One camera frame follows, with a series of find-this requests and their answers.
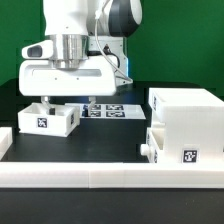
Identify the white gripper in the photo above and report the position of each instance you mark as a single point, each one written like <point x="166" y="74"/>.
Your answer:
<point x="94" y="77"/>

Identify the white drawer box with knob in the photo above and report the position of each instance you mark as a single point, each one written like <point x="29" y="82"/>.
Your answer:
<point x="153" y="148"/>

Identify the white drawer cabinet frame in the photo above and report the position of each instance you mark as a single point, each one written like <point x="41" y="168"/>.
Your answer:
<point x="193" y="124"/>

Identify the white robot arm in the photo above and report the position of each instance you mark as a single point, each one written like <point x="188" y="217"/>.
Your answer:
<point x="64" y="64"/>

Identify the white marker sheet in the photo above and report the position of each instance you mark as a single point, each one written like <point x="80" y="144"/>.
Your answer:
<point x="117" y="111"/>

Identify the white left fence piece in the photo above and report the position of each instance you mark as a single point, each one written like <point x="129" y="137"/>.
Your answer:
<point x="5" y="140"/>

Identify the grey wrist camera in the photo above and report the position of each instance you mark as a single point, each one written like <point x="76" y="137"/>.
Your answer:
<point x="41" y="50"/>

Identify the white front fence rail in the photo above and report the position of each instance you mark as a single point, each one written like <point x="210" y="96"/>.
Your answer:
<point x="109" y="175"/>

